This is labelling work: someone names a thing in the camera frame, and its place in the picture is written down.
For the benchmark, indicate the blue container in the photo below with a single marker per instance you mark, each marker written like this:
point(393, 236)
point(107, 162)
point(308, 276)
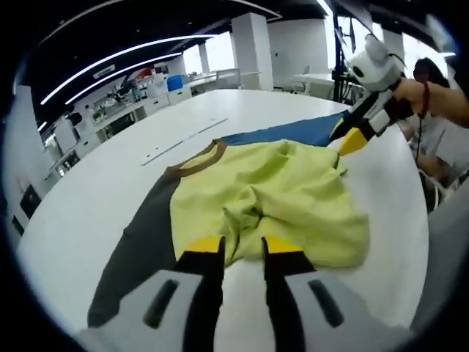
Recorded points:
point(175, 83)

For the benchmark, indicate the yellow garment with coloured sleeves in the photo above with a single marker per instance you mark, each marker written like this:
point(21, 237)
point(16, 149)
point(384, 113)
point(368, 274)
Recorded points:
point(293, 190)

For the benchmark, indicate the ceiling air vent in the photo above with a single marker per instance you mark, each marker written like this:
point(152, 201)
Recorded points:
point(104, 70)

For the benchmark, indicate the white storage cabinet row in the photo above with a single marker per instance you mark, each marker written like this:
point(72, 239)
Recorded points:
point(121, 113)

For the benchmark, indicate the white square pillar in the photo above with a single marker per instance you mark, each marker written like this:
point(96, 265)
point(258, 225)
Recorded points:
point(251, 51)
point(22, 146)

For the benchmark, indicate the long curved ceiling light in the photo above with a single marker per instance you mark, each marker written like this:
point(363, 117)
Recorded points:
point(121, 71)
point(121, 55)

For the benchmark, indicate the person's right hand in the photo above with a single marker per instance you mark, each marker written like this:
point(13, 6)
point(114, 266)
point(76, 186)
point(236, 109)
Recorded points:
point(412, 95)

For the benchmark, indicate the black box at pillar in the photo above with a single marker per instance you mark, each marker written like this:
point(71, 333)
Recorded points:
point(30, 201)

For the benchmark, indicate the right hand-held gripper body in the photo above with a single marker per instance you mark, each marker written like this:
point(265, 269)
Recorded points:
point(377, 67)

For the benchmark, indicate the white background desk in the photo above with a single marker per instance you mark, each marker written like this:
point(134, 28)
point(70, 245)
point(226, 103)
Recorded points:
point(315, 77)

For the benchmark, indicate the black metal stand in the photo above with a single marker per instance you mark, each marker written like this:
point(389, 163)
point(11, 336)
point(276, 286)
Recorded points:
point(341, 58)

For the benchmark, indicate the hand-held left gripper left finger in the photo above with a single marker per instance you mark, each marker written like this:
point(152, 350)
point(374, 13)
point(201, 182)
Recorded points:
point(165, 304)

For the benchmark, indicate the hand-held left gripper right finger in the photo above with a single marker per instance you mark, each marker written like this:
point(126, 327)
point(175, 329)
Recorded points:
point(311, 311)

